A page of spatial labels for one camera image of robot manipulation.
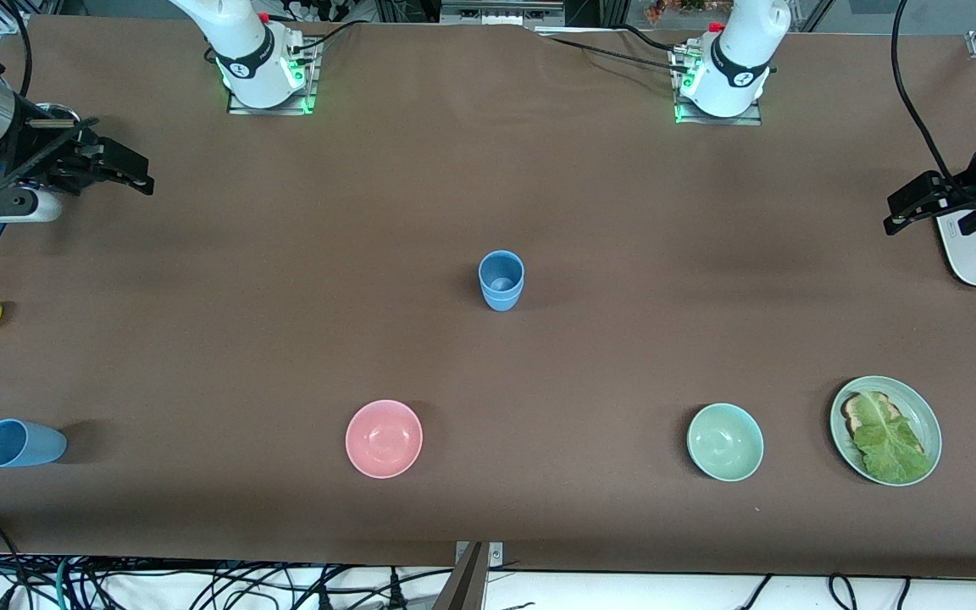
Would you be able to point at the glass lid with blue knob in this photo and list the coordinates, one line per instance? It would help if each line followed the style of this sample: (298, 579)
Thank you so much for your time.
(64, 108)

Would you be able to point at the small metal table bracket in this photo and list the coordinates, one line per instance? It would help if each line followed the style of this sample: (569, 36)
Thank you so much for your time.
(496, 555)

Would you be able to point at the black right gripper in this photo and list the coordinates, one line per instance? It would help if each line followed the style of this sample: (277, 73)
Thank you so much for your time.
(37, 146)

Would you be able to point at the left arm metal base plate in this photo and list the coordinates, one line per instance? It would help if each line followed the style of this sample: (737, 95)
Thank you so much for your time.
(746, 119)

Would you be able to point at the colourful toy food pile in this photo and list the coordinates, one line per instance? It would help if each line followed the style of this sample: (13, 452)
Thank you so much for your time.
(683, 8)

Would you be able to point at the blue plastic cup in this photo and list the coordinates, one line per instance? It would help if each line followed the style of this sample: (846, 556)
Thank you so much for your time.
(22, 445)
(501, 271)

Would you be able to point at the grey control box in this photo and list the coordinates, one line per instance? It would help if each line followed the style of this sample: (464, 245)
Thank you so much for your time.
(501, 13)

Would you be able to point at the dark metal bar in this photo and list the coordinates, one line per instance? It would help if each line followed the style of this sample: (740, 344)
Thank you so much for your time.
(463, 589)

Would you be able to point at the blue cup with white residue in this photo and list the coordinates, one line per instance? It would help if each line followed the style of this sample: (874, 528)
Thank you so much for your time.
(502, 303)

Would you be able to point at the green lettuce leaf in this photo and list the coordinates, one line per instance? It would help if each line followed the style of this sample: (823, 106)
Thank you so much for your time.
(890, 449)

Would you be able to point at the pale green bowl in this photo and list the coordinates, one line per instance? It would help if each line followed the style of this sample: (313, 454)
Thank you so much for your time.
(725, 442)

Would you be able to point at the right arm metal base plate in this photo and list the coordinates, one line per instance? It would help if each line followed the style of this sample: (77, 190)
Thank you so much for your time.
(285, 110)

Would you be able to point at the pink bowl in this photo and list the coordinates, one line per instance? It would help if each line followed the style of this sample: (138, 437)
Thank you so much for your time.
(384, 439)

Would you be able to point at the toast slice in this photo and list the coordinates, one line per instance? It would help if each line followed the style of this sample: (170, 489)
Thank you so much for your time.
(854, 415)

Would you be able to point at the pale green plate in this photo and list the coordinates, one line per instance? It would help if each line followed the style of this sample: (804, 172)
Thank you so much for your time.
(916, 407)

